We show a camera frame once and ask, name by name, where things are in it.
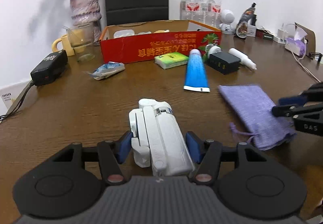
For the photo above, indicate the blue toothpaste tube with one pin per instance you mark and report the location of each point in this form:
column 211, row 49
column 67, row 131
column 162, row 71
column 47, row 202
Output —
column 195, row 72

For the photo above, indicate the small white box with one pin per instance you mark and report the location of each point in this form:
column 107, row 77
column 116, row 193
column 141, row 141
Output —
column 251, row 30

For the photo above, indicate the small black gadget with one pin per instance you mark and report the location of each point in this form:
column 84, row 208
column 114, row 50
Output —
column 254, row 19

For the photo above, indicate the white paper card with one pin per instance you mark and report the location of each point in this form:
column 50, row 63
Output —
column 8, row 97

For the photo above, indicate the white robot figure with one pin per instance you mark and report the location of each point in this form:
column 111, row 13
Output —
column 227, row 20

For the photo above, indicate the white round jar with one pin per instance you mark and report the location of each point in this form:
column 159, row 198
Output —
column 216, row 51

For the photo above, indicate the red cardboard box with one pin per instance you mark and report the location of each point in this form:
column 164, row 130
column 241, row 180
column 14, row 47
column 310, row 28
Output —
column 141, row 47

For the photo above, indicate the black charger block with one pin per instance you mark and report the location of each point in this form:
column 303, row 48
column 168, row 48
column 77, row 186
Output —
column 224, row 62

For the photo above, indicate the white folding handheld gimbal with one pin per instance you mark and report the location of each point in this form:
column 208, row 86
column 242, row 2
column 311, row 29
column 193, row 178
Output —
column 164, row 143

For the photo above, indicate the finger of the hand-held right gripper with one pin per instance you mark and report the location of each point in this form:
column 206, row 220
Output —
column 292, row 100
column 282, row 110

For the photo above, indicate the white spray bottle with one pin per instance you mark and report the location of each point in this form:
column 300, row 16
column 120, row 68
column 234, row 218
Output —
column 239, row 56

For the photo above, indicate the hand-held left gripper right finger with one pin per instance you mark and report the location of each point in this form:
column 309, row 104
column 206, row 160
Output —
column 193, row 147

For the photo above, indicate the white plug charger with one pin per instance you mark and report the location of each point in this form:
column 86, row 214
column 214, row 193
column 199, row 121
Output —
column 280, row 35

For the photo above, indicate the wooden desktop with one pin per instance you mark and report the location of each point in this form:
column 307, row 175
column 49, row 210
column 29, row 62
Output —
column 75, row 112

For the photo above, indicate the dark red box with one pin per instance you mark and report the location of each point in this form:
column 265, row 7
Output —
column 264, row 35

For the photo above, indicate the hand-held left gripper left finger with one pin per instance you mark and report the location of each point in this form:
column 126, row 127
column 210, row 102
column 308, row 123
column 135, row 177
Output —
column 125, row 147

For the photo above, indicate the purple tissue pack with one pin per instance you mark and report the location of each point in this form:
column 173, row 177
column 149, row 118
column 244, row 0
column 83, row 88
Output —
column 295, row 47

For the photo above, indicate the green tissue pack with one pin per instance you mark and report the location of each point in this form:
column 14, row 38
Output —
column 171, row 60

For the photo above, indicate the black power adapter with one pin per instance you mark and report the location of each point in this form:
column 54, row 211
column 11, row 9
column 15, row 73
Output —
column 48, row 67

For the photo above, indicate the brown cardboard piece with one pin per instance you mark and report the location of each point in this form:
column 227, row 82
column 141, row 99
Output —
column 311, row 37

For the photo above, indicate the dark spouted sauce pouch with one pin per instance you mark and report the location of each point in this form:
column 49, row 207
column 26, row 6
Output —
column 244, row 21

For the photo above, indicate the blue and white packet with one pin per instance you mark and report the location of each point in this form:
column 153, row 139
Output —
column 108, row 70

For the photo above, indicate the yellow mug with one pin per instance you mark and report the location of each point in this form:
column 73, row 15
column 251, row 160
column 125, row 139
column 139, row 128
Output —
column 65, row 44

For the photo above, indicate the clear glass cup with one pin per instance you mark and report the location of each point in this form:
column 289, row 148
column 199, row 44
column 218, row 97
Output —
column 87, row 55

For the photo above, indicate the purple cloth pouch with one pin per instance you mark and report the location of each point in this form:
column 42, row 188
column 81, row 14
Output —
column 252, row 110

